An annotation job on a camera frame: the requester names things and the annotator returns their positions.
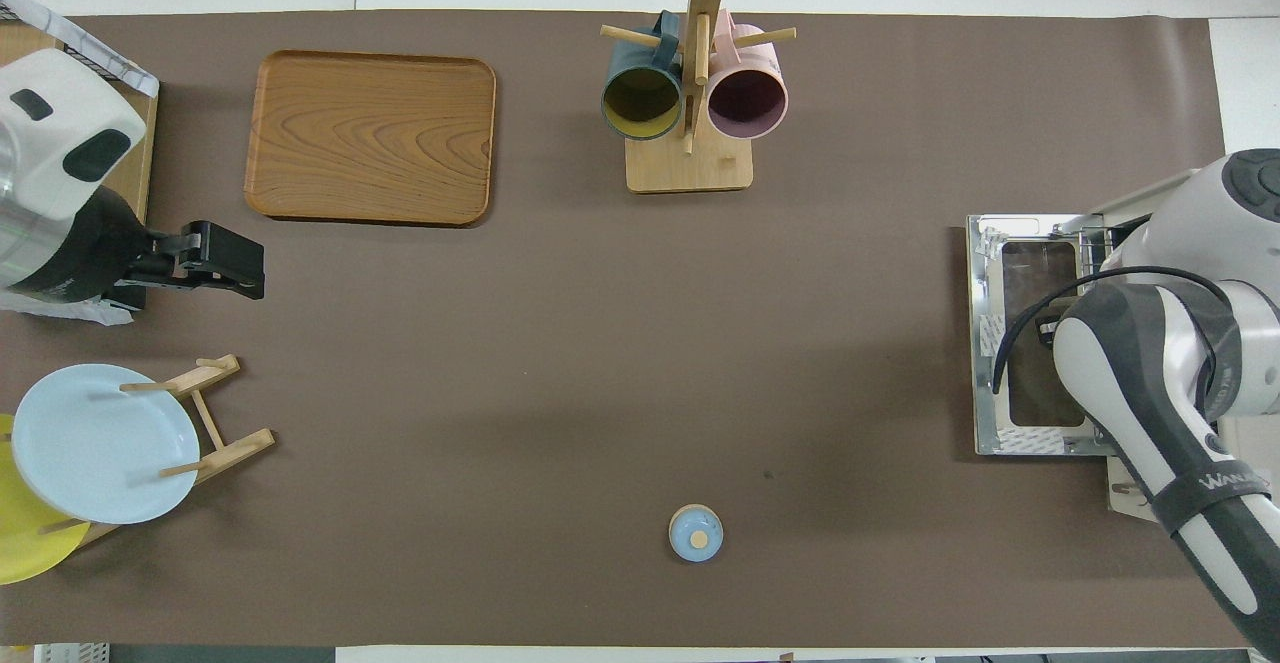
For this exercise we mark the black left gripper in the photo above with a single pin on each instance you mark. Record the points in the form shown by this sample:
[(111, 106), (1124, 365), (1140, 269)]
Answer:
[(225, 261)]

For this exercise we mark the dark blue mug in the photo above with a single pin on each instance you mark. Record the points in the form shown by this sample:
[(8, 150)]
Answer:
[(640, 103)]

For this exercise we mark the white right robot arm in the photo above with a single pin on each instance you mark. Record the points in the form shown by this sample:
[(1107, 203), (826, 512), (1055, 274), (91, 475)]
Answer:
[(1130, 373)]

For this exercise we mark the brown wooden tray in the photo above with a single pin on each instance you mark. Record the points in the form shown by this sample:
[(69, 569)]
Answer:
[(370, 133)]

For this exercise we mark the pink mug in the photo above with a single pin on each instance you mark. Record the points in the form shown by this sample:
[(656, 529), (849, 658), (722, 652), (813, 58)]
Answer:
[(747, 103)]

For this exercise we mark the white toaster oven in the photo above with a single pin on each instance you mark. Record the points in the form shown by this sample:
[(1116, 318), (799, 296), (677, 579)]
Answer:
[(1040, 440)]

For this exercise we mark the brown table mat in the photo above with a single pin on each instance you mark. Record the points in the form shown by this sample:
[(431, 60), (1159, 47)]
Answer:
[(500, 343)]

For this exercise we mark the light blue plate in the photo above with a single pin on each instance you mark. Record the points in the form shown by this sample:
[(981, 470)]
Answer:
[(90, 453)]

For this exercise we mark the white plastic sheet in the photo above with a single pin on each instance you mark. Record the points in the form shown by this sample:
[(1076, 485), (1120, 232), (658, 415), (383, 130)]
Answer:
[(90, 315)]

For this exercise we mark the yellow plate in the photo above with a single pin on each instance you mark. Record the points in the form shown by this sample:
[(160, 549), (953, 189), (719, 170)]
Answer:
[(20, 543)]

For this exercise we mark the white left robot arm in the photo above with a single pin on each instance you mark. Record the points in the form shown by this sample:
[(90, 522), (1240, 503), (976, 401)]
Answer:
[(50, 133)]

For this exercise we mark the wooden mug tree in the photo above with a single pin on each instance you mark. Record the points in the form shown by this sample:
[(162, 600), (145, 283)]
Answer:
[(690, 168)]

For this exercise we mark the wooden plate rack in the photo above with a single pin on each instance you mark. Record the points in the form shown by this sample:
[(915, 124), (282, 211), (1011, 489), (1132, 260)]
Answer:
[(235, 448)]

